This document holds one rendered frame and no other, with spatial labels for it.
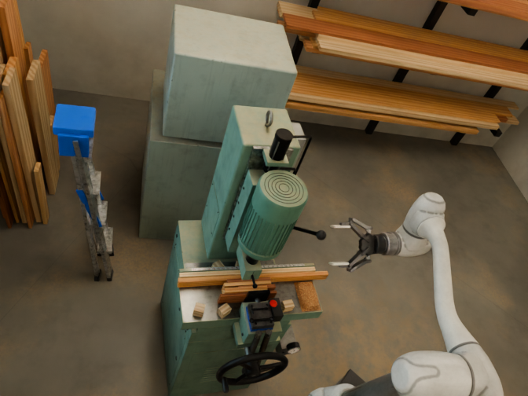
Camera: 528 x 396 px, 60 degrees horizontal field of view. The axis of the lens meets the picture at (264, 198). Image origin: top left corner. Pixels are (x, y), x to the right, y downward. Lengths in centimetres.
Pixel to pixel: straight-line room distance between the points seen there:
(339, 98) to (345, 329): 177
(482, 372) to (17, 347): 221
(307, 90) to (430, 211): 214
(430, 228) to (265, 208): 60
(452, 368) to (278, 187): 73
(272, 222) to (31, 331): 171
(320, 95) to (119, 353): 232
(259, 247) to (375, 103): 247
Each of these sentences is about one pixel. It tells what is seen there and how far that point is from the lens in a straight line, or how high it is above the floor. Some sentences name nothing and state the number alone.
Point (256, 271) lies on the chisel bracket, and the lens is 182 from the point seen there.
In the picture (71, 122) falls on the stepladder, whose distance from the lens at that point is 211.
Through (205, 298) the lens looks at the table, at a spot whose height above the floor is 90.
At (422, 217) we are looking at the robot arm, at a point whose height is 149.
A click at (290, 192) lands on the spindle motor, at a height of 150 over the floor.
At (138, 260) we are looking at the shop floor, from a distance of 303.
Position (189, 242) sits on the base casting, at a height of 80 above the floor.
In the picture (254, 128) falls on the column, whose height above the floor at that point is 152.
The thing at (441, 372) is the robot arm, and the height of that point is 147.
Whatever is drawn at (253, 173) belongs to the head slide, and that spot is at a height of 142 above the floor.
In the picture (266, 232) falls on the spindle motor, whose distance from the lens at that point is 155.
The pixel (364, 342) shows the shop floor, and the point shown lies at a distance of 316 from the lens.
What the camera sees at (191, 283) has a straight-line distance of 189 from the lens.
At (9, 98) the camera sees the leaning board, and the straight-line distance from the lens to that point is 254.
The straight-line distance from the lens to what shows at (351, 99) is 379.
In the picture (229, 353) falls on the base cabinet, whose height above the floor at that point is 55.
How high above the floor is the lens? 255
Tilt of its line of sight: 46 degrees down
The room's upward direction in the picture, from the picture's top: 22 degrees clockwise
